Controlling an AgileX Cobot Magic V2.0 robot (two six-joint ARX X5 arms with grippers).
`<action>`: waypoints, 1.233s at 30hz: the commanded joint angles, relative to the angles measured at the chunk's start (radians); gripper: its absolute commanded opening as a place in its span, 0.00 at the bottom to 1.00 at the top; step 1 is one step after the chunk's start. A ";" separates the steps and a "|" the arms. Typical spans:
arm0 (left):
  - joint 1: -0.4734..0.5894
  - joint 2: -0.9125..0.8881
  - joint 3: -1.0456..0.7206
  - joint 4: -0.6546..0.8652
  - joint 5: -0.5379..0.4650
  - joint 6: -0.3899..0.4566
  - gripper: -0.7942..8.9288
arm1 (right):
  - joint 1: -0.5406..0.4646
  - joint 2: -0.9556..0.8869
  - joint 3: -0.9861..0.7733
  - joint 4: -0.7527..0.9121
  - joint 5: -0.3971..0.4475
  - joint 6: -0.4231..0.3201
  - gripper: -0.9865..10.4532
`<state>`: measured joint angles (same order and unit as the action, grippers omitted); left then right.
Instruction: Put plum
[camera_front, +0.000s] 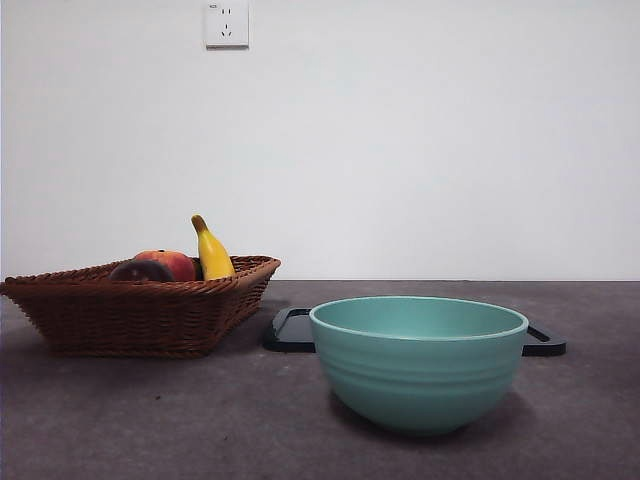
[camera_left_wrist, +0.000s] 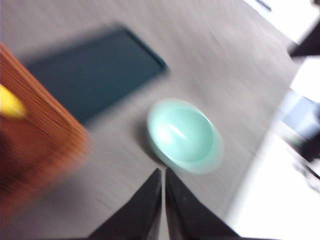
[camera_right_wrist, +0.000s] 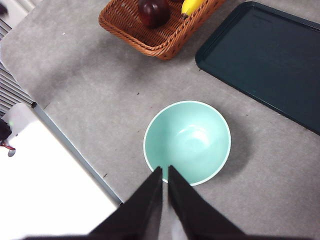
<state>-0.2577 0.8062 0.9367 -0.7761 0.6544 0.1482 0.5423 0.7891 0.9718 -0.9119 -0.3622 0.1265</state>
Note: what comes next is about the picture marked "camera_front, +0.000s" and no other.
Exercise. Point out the teal ribbed bowl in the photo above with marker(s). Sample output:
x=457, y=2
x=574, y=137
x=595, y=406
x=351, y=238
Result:
x=420, y=380

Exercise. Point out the dark red plum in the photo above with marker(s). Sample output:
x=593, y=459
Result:
x=142, y=272

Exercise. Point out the black rectangular tray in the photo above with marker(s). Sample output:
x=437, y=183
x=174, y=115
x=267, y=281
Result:
x=290, y=335

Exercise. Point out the yellow banana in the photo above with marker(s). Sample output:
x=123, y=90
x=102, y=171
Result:
x=215, y=255

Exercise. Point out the red orange peach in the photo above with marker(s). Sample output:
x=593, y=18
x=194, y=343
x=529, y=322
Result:
x=175, y=260

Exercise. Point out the brown wicker basket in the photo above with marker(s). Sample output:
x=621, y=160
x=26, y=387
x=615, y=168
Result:
x=135, y=320

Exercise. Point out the white wall socket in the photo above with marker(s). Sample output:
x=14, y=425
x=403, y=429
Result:
x=227, y=25

